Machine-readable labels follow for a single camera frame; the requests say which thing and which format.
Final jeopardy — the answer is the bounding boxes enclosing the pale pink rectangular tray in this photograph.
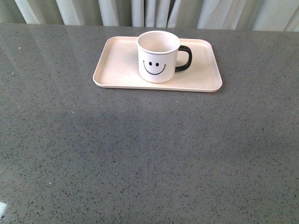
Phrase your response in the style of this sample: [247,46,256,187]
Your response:
[93,36,222,92]

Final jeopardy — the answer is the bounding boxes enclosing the white pleated curtain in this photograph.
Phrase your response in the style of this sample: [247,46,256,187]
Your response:
[0,0,299,32]

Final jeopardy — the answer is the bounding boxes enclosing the white smiley mug black handle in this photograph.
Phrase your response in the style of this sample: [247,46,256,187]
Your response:
[136,30,192,84]

